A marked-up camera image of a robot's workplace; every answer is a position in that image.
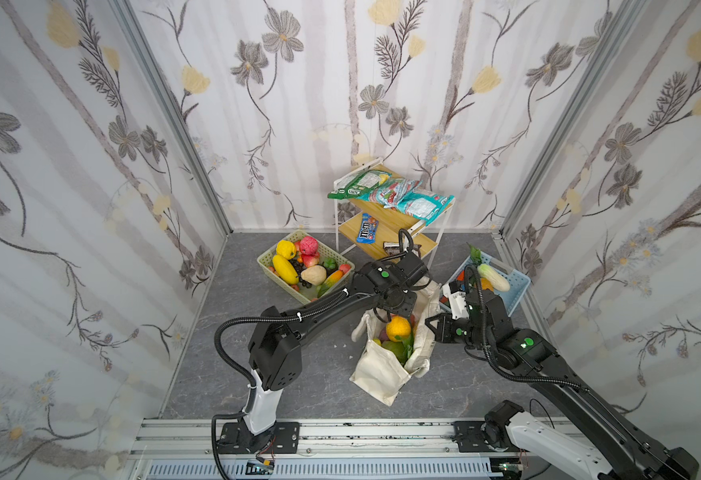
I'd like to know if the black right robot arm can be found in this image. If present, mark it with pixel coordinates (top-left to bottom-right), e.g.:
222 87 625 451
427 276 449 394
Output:
426 265 700 479

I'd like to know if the green cabbage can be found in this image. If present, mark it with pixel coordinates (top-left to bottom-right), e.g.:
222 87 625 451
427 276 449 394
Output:
382 340 411 366

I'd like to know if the light blue vegetable basket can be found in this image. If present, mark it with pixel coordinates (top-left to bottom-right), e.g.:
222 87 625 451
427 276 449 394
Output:
440 253 531 316

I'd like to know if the pink wrinkled round fruit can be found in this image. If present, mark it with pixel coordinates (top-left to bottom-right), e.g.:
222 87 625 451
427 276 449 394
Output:
298 236 318 256

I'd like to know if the red pink peach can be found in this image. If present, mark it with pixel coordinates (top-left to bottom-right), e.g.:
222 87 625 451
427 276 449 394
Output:
302 254 320 268

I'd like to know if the cream canvas grocery bag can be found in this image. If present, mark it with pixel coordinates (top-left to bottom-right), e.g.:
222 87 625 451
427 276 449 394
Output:
350 281 441 406

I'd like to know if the brown chocolate bar wrapper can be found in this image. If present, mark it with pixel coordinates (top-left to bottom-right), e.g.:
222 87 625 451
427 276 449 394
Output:
384 242 422 258

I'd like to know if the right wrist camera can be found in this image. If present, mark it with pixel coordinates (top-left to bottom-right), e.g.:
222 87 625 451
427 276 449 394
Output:
443 284 470 320

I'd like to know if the round orange fruit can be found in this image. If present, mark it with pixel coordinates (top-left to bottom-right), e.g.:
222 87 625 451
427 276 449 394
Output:
386 316 412 343

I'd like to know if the pale green perforated fruit basket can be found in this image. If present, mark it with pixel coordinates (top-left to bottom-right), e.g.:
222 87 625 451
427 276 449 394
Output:
258 230 356 305

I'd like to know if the teal red snack bag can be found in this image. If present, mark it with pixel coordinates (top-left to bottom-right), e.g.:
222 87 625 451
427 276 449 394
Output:
367 177 421 208

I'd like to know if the orange green papaya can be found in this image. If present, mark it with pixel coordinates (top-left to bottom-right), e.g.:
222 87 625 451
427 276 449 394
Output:
316 269 344 298

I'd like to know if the white shelf rack with wood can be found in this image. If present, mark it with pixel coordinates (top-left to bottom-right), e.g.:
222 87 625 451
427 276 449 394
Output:
331 157 455 274

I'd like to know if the yellow wrinkled bell pepper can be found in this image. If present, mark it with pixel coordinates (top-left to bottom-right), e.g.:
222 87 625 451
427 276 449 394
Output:
276 240 298 260

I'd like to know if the yellow mango left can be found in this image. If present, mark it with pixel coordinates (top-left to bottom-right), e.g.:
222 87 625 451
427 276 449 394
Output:
272 254 300 285

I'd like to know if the teal white snack bag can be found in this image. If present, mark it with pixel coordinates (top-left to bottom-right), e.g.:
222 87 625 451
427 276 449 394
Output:
396 189 454 225

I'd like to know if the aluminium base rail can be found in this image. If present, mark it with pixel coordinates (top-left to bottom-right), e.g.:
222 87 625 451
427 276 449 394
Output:
124 418 634 480

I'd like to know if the blue candy packet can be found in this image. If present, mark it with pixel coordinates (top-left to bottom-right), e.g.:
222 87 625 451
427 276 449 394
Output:
357 213 379 244

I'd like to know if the green snack bag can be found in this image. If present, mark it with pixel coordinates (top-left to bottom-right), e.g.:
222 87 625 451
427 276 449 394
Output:
328 169 391 200

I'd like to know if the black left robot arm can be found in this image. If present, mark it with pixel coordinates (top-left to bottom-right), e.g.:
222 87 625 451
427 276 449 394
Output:
212 229 429 454

